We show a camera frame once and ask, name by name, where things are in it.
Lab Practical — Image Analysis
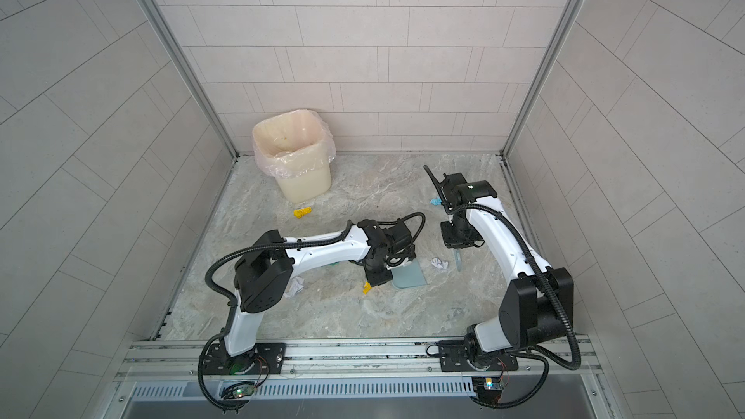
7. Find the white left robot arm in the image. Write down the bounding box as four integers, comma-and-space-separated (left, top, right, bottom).
205, 211, 426, 360

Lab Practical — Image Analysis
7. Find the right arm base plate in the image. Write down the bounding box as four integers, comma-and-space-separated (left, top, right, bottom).
426, 339, 519, 372

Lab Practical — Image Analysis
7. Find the printed paper scrap right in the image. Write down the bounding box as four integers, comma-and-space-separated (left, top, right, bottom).
431, 257, 449, 271

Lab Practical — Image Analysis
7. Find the right circuit board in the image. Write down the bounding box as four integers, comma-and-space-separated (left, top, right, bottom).
471, 377, 506, 409

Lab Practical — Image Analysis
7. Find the left circuit board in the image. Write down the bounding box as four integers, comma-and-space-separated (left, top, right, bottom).
220, 381, 256, 401

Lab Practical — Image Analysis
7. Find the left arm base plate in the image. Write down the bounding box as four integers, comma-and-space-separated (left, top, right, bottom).
200, 343, 287, 376

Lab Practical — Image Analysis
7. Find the circuit board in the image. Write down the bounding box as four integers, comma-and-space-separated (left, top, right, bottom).
220, 381, 256, 401
471, 377, 506, 409

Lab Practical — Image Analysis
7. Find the clear plastic bin liner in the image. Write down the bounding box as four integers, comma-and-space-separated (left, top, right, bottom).
251, 109, 337, 178

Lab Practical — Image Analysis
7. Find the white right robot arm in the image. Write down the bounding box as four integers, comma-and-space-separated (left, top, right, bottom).
424, 167, 581, 371

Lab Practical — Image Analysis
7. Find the pale green dustpan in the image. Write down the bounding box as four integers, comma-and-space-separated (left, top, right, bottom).
391, 260, 427, 290

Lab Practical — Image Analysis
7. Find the pale green hand brush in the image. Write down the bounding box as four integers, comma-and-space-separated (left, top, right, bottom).
454, 249, 463, 273

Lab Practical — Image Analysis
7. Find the white paper scrap front left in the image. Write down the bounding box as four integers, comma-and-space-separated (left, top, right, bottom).
284, 277, 305, 298

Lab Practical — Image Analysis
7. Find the aluminium front rail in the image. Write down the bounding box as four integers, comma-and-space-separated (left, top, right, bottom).
115, 334, 603, 400

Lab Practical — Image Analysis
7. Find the cream plastic trash bin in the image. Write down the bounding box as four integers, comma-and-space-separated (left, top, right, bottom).
252, 109, 336, 204

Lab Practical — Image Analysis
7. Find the yellow paper scrap near bin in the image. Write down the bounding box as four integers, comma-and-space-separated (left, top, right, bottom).
293, 207, 312, 219

